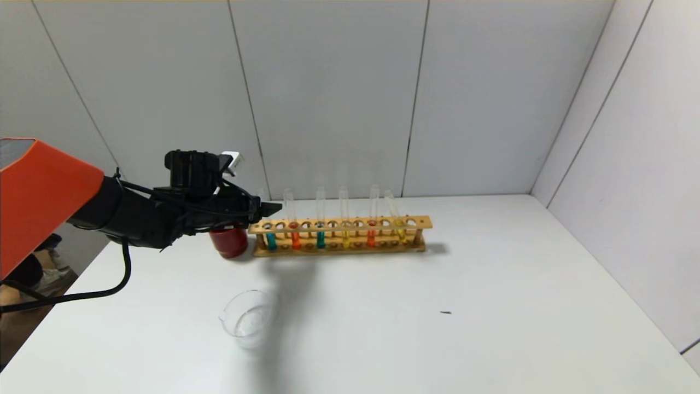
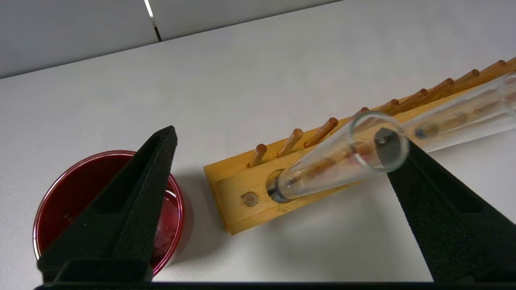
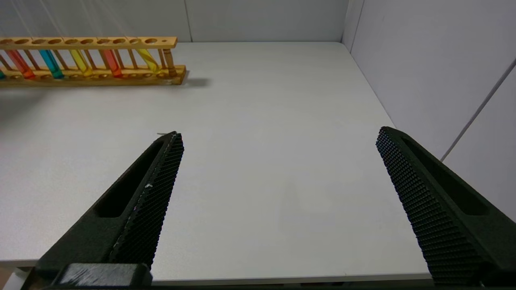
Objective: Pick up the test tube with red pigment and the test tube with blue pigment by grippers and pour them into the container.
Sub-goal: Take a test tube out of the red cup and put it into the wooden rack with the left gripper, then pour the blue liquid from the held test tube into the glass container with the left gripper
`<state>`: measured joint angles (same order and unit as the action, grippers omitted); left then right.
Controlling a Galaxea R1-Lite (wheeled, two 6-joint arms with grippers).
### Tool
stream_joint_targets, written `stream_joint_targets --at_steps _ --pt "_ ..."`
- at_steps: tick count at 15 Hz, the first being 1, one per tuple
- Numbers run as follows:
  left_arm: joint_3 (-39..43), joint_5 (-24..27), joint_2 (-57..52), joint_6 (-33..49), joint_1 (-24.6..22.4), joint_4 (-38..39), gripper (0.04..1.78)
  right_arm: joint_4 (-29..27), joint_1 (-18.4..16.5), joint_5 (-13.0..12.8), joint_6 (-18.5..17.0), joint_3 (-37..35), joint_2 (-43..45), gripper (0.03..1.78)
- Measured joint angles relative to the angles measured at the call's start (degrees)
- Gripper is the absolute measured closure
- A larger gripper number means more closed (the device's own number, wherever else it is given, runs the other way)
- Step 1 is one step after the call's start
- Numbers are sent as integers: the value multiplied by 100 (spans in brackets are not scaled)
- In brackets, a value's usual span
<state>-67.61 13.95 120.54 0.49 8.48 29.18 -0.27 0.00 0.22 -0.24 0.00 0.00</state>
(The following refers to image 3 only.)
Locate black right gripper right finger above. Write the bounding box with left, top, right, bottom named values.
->
left=376, top=126, right=516, bottom=290

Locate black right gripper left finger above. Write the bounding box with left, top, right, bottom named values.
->
left=22, top=131, right=185, bottom=290

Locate red liquid glass test tube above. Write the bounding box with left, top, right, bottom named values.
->
left=79, top=0, right=123, bottom=78
left=0, top=32, right=36, bottom=79

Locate wooden test tube rack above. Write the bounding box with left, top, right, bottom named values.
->
left=0, top=36, right=189, bottom=87

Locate yellow liquid glass test tube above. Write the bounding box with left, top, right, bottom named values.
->
left=97, top=0, right=162, bottom=75
left=40, top=0, right=94, bottom=78

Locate blue liquid glass test tube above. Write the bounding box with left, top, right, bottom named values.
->
left=10, top=0, right=65, bottom=79

